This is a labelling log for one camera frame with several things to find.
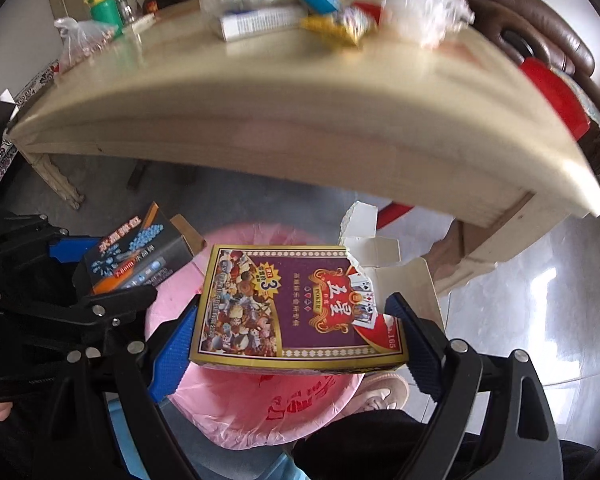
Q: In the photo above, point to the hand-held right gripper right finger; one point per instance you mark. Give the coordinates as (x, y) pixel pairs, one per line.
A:
(414, 350)

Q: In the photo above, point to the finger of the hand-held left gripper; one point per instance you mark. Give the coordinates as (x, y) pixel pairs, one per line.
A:
(115, 305)
(70, 251)

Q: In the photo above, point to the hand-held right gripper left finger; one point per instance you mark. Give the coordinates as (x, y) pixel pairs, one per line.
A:
(176, 355)

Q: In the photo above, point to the black cardboard box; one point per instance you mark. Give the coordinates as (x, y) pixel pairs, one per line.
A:
(140, 255)

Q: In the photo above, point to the light blue trash bin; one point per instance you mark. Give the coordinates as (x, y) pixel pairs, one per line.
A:
(116, 420)

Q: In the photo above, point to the bin with pink bag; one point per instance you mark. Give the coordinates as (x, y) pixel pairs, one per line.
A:
(260, 405)

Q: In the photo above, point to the purple playing card box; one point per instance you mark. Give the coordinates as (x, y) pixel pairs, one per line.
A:
(300, 310)

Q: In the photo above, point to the white medicine box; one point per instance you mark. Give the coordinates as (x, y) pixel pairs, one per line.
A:
(260, 22)

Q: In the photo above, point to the yellow snack wrapper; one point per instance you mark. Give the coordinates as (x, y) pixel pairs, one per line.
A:
(330, 27)

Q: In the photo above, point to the person's pink shoe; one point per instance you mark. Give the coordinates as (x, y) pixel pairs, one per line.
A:
(380, 392)

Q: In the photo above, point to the person's black pants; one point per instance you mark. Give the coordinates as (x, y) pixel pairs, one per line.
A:
(370, 445)

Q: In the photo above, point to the red metal chair legs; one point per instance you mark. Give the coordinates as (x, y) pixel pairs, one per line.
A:
(397, 209)

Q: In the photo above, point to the patterned rug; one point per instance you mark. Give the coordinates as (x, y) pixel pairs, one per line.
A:
(30, 87)

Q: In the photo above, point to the clear plastic bag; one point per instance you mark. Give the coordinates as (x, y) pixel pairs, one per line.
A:
(80, 40)

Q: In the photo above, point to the small cream box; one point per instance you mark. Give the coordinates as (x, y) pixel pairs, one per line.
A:
(142, 22)

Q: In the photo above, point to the green water bottle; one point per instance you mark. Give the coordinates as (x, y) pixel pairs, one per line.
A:
(105, 10)

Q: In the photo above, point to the metal jar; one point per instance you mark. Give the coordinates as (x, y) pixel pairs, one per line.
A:
(127, 7)

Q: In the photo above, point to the cream wooden table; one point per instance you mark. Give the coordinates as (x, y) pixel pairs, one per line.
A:
(280, 110)

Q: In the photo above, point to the red plastic stool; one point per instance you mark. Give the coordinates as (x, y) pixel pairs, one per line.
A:
(555, 95)

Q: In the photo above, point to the red packet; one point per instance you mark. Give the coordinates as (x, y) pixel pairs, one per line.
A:
(370, 10)

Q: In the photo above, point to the brown leather sofa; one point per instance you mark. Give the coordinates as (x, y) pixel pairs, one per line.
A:
(530, 15)

